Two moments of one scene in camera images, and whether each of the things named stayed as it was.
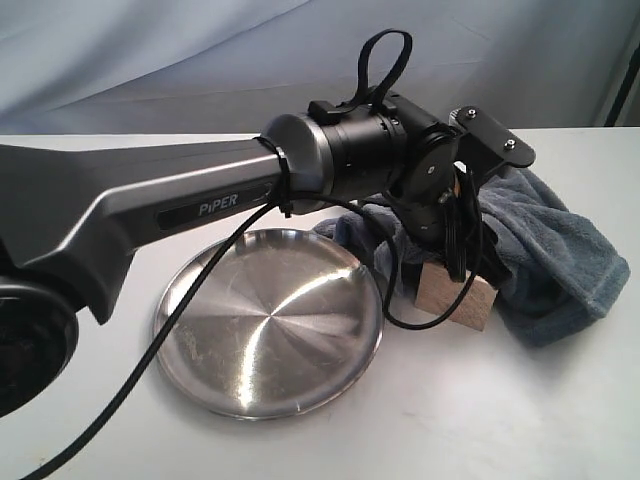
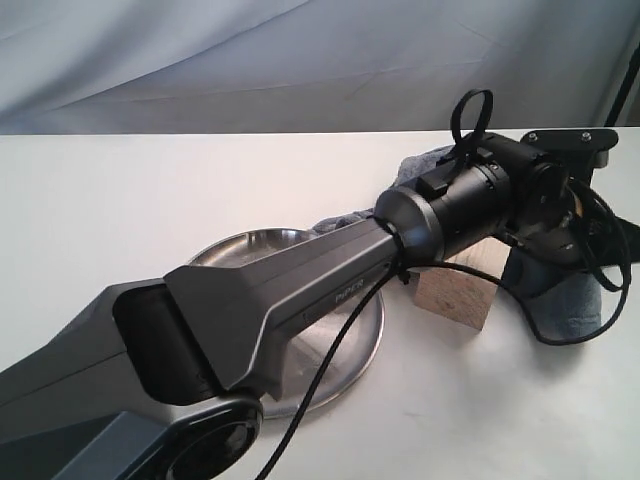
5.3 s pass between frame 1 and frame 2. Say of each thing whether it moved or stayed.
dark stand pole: stayed
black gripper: moved
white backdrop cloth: stayed
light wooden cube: stayed
